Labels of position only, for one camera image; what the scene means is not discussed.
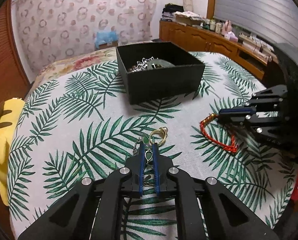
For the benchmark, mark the pale jade bangle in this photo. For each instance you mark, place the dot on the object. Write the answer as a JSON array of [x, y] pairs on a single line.
[[161, 62]]

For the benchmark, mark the wooden slatted wardrobe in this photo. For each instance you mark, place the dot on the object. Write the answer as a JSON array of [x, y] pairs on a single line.
[[3, 55]]

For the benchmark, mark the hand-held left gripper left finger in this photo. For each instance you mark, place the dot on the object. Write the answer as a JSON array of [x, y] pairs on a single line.
[[140, 170]]

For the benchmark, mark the pink bottle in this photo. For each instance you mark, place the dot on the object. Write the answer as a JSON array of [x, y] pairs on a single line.
[[227, 27]]

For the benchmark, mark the black jewelry box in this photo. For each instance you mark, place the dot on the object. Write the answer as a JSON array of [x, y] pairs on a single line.
[[164, 85]]

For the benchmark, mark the stack of folded clothes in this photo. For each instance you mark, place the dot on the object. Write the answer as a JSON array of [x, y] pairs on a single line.
[[171, 11]]

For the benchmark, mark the floral bed blanket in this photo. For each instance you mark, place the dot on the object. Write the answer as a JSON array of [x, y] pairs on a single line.
[[84, 61]]

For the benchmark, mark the flat cardboard box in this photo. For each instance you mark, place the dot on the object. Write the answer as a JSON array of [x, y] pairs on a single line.
[[187, 18]]

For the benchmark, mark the grey window blind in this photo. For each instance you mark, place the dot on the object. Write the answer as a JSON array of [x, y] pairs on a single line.
[[254, 7]]

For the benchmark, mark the pink tissue box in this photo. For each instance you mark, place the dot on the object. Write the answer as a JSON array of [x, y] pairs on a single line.
[[232, 37]]

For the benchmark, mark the long wooden cabinet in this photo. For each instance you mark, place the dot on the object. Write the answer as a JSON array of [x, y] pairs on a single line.
[[201, 40]]

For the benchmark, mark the blue plush on stool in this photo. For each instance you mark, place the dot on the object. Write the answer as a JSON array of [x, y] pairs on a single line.
[[106, 37]]

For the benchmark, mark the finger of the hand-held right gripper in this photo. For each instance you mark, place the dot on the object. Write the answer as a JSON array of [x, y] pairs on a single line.
[[261, 127], [269, 97]]

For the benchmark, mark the group of cosmetic bottles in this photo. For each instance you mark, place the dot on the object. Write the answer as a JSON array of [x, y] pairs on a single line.
[[211, 25]]

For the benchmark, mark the small cardboard box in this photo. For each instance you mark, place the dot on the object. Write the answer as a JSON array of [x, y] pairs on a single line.
[[108, 45]]

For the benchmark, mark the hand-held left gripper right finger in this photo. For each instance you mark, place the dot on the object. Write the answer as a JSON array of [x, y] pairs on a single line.
[[156, 170]]

